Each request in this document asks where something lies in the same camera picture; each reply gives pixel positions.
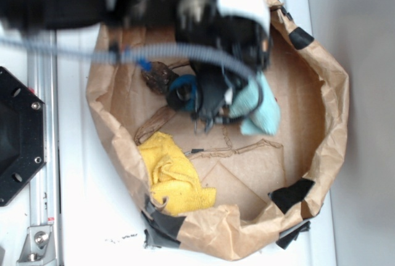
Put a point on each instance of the brown paper bag bin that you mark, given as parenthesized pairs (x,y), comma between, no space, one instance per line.
(266,187)

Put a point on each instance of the metal corner bracket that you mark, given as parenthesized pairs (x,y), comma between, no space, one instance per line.
(39,247)

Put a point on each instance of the aluminium extrusion rail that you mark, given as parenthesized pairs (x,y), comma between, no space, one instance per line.
(44,187)

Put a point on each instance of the blue foam ball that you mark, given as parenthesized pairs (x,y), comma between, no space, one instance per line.
(183,94)

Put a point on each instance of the light blue cloth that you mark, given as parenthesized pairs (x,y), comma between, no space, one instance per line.
(265,120)

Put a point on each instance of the yellow cloth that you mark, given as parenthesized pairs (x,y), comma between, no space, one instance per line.
(174,182)

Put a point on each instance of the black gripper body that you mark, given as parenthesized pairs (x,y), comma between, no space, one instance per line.
(241,28)

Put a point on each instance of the brown rock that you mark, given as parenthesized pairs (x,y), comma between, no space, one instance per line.
(159,77)

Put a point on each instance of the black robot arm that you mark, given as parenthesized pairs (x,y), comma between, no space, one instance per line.
(36,15)

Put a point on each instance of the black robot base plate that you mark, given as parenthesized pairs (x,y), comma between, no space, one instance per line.
(22,136)

